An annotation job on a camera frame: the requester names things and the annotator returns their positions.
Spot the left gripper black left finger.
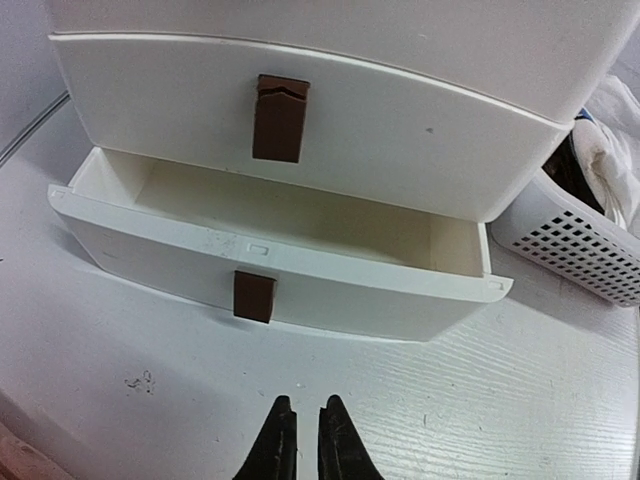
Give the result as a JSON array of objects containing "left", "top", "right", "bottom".
[{"left": 234, "top": 395, "right": 297, "bottom": 480}]

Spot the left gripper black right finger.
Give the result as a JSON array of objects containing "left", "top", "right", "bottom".
[{"left": 317, "top": 394, "right": 383, "bottom": 480}]

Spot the white three-drawer storage cabinet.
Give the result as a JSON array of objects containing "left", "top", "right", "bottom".
[{"left": 48, "top": 1, "right": 639, "bottom": 341}]

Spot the white perforated plastic basket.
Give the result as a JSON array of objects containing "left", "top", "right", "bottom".
[{"left": 490, "top": 171, "right": 639, "bottom": 307}]

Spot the white garment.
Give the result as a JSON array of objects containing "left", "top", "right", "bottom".
[{"left": 586, "top": 74, "right": 639, "bottom": 228}]

